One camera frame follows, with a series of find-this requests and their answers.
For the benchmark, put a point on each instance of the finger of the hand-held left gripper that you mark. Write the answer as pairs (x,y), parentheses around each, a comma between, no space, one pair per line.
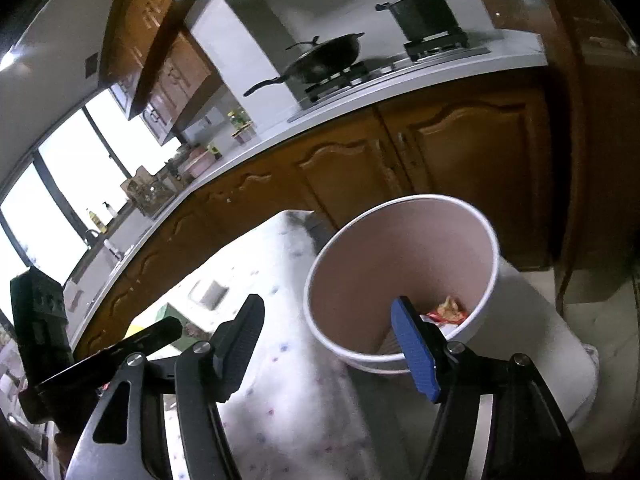
(140,340)

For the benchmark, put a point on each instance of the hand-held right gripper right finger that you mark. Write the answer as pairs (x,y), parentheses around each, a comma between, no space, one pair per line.
(415,355)

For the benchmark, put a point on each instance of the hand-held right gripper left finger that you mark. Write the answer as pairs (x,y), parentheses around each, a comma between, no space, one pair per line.
(240,345)

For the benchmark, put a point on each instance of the white and pink waste bin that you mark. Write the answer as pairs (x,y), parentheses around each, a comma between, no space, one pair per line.
(380,260)

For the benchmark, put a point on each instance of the yellow sponge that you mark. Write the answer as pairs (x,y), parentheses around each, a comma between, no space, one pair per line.
(135,331)

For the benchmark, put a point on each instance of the green box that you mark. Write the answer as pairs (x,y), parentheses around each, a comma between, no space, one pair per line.
(167,312)

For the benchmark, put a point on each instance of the red snack wrapper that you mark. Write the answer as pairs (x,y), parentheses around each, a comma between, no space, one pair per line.
(450,312)

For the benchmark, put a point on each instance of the white floral tablecloth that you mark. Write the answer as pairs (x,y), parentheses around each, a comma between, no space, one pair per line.
(300,385)

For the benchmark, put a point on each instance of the kitchen faucet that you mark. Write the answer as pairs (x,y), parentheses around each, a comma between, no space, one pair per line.
(113,250)

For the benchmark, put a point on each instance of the steel faucet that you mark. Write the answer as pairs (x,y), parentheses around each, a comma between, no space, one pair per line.
(91,236)

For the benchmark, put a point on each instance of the yellow oil bottle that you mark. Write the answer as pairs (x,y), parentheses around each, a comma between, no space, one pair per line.
(96,221)

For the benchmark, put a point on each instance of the wooden utensil rack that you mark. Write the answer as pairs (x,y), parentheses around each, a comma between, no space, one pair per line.
(147,192)

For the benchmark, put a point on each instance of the kitchen window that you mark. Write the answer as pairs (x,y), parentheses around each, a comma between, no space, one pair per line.
(65,175)

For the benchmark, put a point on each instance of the pink basin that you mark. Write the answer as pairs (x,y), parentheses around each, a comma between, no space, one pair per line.
(197,162)

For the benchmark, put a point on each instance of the wooden lower cabinets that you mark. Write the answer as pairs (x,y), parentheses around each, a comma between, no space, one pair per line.
(475,150)

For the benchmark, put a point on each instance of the wooden cabinets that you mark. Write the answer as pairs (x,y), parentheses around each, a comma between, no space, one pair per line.
(175,75)
(475,150)

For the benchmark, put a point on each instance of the green cap condiment bottle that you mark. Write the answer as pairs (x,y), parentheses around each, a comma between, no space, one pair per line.
(237,119)

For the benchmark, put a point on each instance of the ceiling vent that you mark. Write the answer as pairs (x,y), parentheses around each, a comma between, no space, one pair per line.
(92,66)

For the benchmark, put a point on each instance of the wooden upper cabinets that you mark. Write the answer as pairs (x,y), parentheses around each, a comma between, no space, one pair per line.
(175,75)

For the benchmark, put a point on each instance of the ceiling light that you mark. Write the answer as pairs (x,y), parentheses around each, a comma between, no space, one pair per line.
(10,57)

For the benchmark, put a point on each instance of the gas stove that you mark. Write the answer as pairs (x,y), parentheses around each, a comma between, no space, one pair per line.
(390,67)

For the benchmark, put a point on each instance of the black wok with lid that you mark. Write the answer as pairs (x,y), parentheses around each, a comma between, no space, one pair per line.
(330,60)

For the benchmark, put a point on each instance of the black stock pot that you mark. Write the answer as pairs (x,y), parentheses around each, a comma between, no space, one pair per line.
(425,15)

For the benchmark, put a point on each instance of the wall socket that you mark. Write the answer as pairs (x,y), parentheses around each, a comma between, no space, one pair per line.
(212,118)

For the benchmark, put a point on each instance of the wooden door frame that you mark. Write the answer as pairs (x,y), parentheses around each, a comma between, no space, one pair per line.
(590,110)

